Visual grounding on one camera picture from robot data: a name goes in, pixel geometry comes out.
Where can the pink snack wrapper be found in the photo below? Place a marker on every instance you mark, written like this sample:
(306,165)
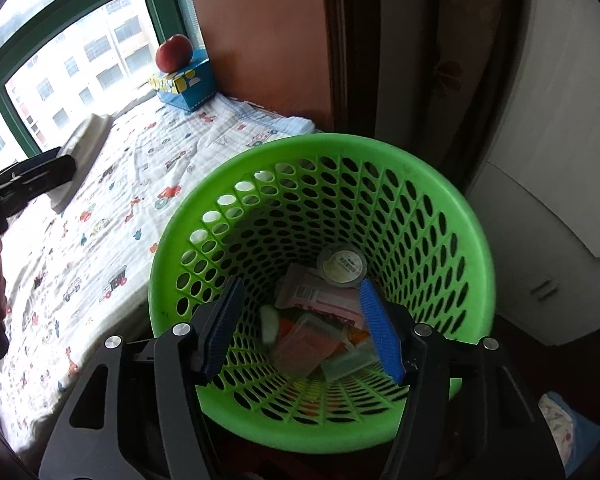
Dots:
(304,288)

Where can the round plastic lidded cup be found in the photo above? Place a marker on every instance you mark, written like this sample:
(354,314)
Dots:
(342,265)

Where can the green window frame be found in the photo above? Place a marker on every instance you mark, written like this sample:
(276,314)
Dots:
(63,60)

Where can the red apple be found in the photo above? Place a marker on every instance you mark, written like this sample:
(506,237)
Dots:
(174,54)

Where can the clear rectangular plastic container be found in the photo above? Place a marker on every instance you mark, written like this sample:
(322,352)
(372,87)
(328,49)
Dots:
(340,365)

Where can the blue yellow tissue box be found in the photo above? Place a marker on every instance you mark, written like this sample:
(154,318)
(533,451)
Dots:
(189,88)

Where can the white cabinet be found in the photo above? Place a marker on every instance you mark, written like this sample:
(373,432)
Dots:
(537,193)

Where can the cartoon print bed blanket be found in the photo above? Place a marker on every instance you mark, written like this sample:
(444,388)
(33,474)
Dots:
(75,275)

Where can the orange red snack wrapper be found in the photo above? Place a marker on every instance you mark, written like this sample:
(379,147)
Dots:
(310,339)

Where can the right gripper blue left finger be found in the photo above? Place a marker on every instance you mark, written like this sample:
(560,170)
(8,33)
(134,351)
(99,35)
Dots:
(217,323)

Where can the green plastic waste basket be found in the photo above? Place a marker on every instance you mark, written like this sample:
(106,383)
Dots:
(304,223)

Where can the brown wooden wardrobe panel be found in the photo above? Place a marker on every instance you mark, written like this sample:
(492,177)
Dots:
(286,55)

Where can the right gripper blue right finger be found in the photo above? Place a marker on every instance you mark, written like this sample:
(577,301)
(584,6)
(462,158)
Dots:
(380,327)

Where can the blue white cloth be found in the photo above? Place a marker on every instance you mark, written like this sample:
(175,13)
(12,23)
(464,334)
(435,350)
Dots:
(576,436)

